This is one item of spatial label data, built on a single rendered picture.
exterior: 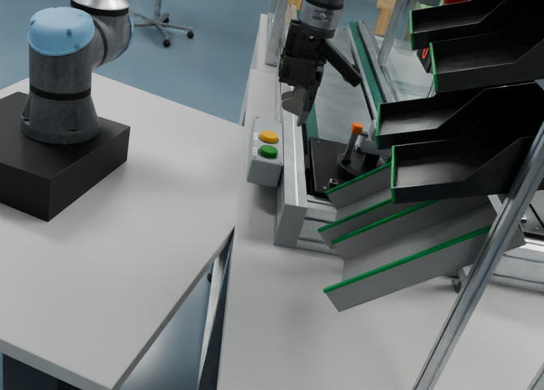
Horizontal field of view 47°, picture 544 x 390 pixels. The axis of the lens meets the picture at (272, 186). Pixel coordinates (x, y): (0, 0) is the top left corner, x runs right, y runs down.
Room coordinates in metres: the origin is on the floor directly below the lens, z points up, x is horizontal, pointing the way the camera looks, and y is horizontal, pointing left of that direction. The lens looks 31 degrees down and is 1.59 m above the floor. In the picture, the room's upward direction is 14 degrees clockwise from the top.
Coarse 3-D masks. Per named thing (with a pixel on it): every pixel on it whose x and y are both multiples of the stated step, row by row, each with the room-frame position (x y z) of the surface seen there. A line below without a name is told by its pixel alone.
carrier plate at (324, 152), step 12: (312, 144) 1.27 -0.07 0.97; (324, 144) 1.28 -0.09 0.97; (336, 144) 1.30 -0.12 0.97; (312, 156) 1.21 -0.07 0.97; (324, 156) 1.23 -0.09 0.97; (336, 156) 1.24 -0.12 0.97; (312, 168) 1.16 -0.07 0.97; (324, 168) 1.17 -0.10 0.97; (312, 180) 1.12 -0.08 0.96; (324, 180) 1.12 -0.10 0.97; (312, 192) 1.09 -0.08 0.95; (324, 192) 1.08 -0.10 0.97
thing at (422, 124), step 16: (432, 96) 0.99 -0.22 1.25; (448, 96) 0.99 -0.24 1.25; (464, 96) 0.99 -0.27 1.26; (480, 96) 0.86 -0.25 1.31; (496, 96) 0.86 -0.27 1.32; (512, 96) 0.86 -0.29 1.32; (384, 112) 0.99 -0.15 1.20; (400, 112) 0.99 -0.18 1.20; (416, 112) 0.98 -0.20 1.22; (432, 112) 0.97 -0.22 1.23; (448, 112) 0.96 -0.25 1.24; (464, 112) 0.86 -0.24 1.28; (480, 112) 0.86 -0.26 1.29; (384, 128) 0.94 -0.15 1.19; (400, 128) 0.93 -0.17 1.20; (416, 128) 0.92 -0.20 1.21; (432, 128) 0.87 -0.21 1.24; (448, 128) 0.86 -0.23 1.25; (464, 128) 0.86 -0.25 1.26; (384, 144) 0.87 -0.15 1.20; (400, 144) 0.86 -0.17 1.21
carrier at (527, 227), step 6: (528, 210) 1.22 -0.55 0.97; (528, 216) 1.19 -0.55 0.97; (534, 216) 1.20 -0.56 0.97; (528, 222) 1.17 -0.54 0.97; (534, 222) 1.18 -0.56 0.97; (522, 228) 1.14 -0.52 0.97; (528, 228) 1.14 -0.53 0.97; (534, 228) 1.15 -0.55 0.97; (540, 228) 1.15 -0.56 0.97; (528, 234) 1.13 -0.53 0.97; (534, 234) 1.13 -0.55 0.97; (540, 234) 1.13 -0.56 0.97
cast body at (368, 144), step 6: (372, 120) 1.22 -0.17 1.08; (372, 126) 1.20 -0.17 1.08; (372, 132) 1.19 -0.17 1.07; (360, 138) 1.21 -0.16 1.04; (366, 138) 1.18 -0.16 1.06; (372, 138) 1.18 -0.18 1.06; (360, 144) 1.20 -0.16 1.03; (366, 144) 1.18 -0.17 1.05; (372, 144) 1.18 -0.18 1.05; (366, 150) 1.18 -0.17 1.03; (372, 150) 1.18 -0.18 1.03; (378, 150) 1.18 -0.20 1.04; (384, 150) 1.18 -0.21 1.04; (390, 150) 1.19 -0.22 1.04; (384, 156) 1.18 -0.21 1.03; (390, 156) 1.19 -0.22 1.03
